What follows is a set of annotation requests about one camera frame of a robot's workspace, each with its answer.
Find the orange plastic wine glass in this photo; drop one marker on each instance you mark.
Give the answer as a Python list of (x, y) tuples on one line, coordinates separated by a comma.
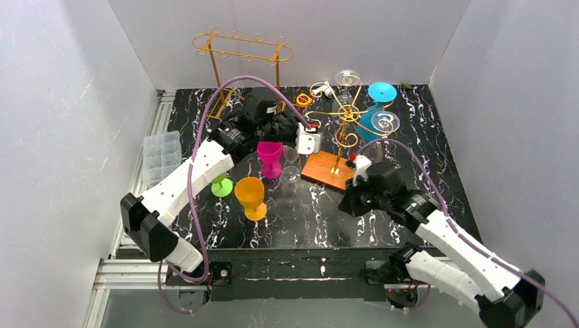
[(250, 192)]

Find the yellow tape measure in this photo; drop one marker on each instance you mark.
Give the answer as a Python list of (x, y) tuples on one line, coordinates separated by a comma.
[(303, 100)]

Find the gold rectangular hanging rack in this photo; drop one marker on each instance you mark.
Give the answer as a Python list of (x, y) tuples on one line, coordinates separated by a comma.
[(208, 54)]

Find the blue plastic wine glass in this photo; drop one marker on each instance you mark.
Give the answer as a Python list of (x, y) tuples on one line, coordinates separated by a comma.
[(383, 94)]

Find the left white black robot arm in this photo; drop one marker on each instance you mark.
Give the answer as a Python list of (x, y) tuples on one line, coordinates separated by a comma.
[(147, 218)]

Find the white pipe fitting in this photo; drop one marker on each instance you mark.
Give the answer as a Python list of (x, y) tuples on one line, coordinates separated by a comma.
[(318, 90)]

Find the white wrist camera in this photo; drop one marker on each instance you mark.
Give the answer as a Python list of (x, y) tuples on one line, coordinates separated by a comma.
[(308, 140), (359, 163)]

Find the clear plastic screw box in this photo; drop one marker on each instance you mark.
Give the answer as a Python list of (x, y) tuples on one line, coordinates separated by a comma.
[(162, 154)]

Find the green plastic wine glass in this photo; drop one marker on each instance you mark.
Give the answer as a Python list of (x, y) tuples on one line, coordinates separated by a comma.
[(222, 186)]

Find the clear wine glass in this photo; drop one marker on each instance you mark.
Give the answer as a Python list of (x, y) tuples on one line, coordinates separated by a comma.
[(345, 78), (291, 172), (375, 125)]

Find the magenta plastic wine glass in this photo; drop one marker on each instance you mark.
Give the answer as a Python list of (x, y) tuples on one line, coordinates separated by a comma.
[(269, 154)]

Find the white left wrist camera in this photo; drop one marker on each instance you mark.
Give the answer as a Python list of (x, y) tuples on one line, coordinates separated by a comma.
[(308, 140)]

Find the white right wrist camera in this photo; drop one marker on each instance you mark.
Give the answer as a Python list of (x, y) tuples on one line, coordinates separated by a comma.
[(359, 163)]

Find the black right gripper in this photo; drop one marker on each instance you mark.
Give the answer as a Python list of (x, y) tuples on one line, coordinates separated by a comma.
[(351, 199)]

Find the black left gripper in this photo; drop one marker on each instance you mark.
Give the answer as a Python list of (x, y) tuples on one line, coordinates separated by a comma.
[(292, 134)]

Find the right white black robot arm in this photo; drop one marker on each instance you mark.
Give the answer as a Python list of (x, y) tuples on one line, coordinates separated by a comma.
[(476, 277)]

